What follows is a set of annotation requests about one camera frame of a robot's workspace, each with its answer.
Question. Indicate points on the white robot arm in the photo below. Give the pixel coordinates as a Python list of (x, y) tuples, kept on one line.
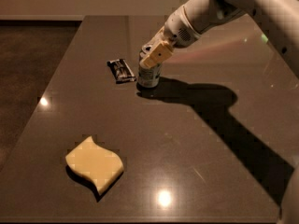
[(278, 19)]

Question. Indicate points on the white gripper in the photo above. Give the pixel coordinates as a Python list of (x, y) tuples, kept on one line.
[(177, 29)]

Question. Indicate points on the yellow wavy sponge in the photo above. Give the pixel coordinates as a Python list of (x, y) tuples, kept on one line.
[(96, 164)]

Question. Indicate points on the silver green 7up can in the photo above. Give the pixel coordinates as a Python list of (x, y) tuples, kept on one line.
[(149, 78)]

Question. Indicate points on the black rxbar chocolate wrapper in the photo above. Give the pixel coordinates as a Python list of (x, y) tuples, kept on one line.
[(121, 71)]

